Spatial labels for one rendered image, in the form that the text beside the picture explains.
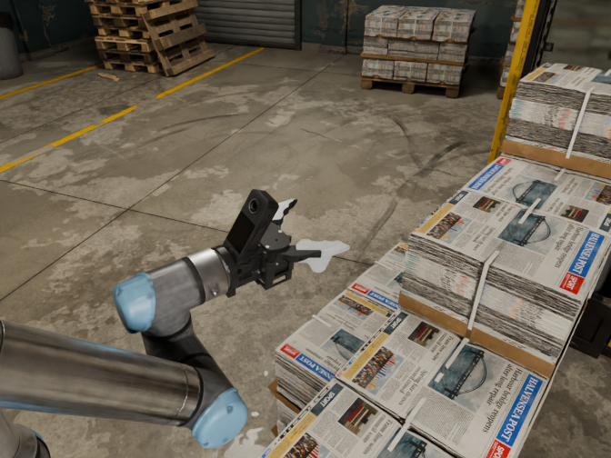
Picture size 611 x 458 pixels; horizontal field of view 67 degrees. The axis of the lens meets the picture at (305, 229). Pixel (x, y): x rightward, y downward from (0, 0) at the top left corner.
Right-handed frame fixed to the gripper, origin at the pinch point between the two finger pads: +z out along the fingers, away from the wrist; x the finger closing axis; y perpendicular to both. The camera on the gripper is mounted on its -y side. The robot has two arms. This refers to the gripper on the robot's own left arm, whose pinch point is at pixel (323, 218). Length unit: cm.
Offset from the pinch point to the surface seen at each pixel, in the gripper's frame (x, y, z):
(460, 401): 28, 37, 20
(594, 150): 6, 9, 94
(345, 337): -12, 66, 27
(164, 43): -543, 156, 186
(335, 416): 15.7, 38.8, -3.7
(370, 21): -350, 94, 356
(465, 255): 10.4, 17.0, 34.0
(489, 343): 23, 35, 36
